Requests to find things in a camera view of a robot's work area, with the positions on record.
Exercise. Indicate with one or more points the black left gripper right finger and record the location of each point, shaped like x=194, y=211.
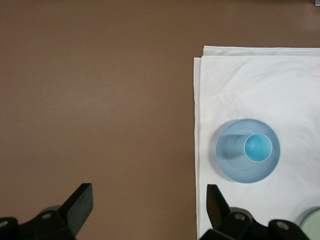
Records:
x=232, y=225

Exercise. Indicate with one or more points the green round plate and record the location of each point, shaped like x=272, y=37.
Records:
x=313, y=225

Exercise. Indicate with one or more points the white cloth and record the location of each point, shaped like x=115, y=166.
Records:
x=250, y=87

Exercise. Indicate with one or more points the light blue cup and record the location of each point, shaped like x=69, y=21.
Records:
x=257, y=148

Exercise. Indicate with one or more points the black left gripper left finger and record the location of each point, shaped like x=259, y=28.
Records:
x=62, y=222

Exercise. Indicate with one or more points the grey metal table bracket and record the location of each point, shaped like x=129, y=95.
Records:
x=317, y=1

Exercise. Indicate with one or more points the blue round plate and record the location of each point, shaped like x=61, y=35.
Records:
x=250, y=172

